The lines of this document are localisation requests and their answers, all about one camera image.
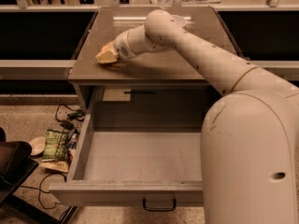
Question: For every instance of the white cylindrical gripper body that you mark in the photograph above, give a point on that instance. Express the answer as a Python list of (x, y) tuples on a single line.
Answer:
[(121, 49)]

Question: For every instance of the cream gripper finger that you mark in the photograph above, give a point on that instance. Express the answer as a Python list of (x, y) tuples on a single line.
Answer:
[(107, 56)]

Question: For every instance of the orange fruit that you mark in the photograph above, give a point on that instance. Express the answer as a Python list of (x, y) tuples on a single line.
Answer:
[(107, 47)]

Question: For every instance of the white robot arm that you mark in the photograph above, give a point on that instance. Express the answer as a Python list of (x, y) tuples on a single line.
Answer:
[(249, 136)]

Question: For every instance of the grey cabinet with glossy top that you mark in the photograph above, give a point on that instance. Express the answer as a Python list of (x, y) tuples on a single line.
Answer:
[(167, 55)]

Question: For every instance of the open grey top drawer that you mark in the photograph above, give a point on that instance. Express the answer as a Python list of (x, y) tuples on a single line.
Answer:
[(139, 144)]

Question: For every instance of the white ceramic bowl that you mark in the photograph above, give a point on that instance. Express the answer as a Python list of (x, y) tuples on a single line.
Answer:
[(180, 20)]

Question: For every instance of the black power adapter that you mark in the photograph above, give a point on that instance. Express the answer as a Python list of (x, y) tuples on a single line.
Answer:
[(74, 114)]

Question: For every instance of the green chip bag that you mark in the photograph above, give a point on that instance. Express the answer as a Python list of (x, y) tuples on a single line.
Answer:
[(55, 145)]

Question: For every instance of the white paper plate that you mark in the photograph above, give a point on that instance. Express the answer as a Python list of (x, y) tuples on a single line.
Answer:
[(38, 145)]

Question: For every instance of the brown snack packet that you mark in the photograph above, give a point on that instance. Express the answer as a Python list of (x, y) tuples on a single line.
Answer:
[(60, 166)]

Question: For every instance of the black chair base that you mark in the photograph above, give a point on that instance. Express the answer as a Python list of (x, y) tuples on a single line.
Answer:
[(15, 167)]

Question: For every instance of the black drawer handle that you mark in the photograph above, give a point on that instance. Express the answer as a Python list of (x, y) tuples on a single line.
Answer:
[(159, 206)]

